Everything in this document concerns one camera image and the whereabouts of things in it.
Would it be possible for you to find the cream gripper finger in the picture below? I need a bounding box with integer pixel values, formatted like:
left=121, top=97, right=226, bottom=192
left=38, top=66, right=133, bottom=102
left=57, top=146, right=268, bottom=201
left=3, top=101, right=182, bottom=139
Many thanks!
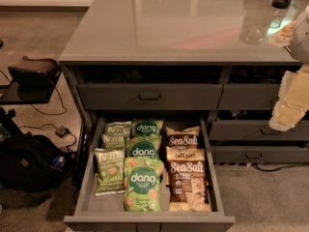
left=269, top=101, right=305, bottom=131

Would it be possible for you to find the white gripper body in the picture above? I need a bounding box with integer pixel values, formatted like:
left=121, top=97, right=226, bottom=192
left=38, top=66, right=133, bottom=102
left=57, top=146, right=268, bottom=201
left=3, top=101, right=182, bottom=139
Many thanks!
left=278, top=64, right=309, bottom=111

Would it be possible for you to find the green kettle chip bag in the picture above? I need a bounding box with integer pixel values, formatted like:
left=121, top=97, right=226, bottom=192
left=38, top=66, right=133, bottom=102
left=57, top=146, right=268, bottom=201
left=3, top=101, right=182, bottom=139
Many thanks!
left=100, top=133, right=126, bottom=150
left=94, top=148, right=125, bottom=196
left=104, top=121, right=131, bottom=136

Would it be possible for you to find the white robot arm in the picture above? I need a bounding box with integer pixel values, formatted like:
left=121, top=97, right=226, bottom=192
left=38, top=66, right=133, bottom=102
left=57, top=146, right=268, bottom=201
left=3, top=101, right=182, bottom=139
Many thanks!
left=269, top=6, right=309, bottom=131

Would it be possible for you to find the grey top right drawer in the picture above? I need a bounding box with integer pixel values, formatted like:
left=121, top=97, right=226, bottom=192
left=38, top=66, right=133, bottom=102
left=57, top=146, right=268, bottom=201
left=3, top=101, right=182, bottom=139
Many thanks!
left=218, top=84, right=279, bottom=110

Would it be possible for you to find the grey middle right drawer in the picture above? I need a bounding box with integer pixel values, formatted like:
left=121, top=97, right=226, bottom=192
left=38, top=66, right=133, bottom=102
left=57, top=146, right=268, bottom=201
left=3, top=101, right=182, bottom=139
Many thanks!
left=209, top=120, right=309, bottom=141

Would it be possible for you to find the grey bottom right drawer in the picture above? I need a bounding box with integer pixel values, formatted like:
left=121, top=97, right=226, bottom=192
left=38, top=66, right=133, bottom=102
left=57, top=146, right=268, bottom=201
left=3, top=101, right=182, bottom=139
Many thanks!
left=211, top=146, right=309, bottom=163

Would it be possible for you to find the grey drawer cabinet counter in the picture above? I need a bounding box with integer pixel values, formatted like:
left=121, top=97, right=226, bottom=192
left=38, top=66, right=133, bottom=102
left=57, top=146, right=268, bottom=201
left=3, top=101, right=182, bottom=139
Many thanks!
left=58, top=0, right=309, bottom=186

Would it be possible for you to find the back brown Sea Salt bag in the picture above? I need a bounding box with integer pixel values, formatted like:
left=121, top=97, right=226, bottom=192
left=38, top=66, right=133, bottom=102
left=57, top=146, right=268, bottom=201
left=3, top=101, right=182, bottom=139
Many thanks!
left=166, top=126, right=200, bottom=150

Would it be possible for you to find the brown sea salt bag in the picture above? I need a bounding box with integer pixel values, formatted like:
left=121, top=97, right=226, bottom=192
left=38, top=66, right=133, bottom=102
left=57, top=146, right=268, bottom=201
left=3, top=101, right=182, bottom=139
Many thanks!
left=166, top=147, right=211, bottom=212
left=166, top=126, right=200, bottom=150

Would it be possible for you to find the front brown Sea Salt bag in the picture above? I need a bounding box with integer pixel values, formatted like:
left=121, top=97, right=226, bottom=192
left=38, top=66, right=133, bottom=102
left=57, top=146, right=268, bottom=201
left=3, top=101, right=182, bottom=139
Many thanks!
left=166, top=147, right=211, bottom=212

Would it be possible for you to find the back green Dang chip bag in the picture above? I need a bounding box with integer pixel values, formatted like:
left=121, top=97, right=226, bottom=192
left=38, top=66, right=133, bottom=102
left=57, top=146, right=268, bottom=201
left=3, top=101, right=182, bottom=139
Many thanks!
left=132, top=118, right=163, bottom=136

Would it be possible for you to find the green dang chip bag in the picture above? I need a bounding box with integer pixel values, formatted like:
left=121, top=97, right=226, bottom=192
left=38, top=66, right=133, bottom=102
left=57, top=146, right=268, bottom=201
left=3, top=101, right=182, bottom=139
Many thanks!
left=126, top=134, right=161, bottom=159
left=124, top=157, right=164, bottom=212
left=132, top=118, right=163, bottom=136

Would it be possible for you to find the middle green Dang chip bag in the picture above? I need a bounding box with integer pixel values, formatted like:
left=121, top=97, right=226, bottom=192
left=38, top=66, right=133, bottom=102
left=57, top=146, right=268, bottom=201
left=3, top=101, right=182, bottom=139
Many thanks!
left=126, top=134, right=161, bottom=159

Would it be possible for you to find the front green Dang chip bag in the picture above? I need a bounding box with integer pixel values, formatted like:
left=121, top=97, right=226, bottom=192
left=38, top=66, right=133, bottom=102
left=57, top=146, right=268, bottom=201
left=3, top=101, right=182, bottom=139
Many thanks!
left=124, top=157, right=164, bottom=212

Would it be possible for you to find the grey top left drawer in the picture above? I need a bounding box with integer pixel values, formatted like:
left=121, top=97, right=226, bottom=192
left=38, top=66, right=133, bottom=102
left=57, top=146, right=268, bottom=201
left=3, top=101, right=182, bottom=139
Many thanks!
left=77, top=83, right=223, bottom=110

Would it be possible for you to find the open grey middle drawer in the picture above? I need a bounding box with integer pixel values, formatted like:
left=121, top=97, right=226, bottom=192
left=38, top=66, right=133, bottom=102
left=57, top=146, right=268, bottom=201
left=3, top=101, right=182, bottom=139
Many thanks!
left=64, top=116, right=235, bottom=232

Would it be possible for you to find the checkered calibration board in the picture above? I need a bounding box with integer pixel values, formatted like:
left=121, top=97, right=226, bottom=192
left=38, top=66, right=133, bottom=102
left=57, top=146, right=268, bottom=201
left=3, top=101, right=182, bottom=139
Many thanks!
left=268, top=20, right=295, bottom=46

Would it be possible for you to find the black power adapter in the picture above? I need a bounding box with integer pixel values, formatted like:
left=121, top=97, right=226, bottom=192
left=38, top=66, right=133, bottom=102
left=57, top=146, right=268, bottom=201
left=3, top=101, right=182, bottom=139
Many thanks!
left=55, top=126, right=70, bottom=138

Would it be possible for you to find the black backpack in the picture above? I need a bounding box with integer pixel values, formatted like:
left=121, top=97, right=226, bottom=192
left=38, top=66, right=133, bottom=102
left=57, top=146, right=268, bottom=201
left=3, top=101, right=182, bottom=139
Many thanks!
left=0, top=135, right=70, bottom=192

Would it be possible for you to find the black device on stand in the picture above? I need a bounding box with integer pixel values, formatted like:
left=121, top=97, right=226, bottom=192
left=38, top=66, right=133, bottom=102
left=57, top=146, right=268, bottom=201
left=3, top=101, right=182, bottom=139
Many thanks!
left=8, top=56, right=61, bottom=87

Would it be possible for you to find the black floor cable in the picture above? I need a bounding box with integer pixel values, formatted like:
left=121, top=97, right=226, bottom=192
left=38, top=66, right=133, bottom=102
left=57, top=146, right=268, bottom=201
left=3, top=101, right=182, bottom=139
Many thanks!
left=18, top=77, right=78, bottom=153

